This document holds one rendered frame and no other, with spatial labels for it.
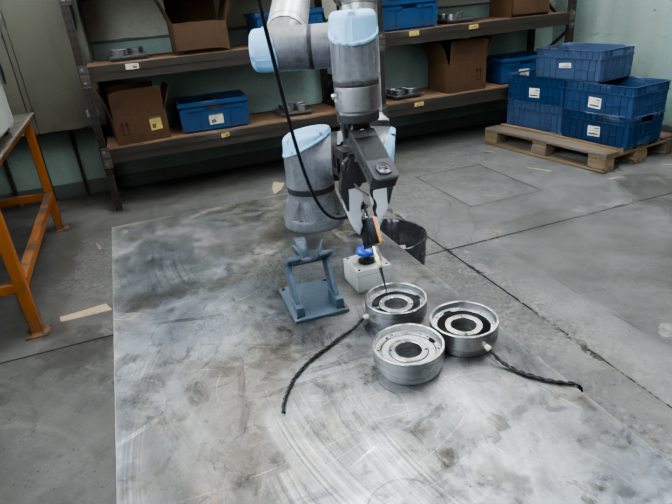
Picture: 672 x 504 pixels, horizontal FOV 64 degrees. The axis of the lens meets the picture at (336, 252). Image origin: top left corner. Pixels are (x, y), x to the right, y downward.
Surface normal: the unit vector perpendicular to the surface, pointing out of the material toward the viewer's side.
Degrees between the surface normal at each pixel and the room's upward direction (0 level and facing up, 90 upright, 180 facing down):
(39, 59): 90
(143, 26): 90
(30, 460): 0
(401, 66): 90
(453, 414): 0
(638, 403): 0
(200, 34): 82
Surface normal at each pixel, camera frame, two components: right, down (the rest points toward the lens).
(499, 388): -0.08, -0.90
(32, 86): 0.36, 0.38
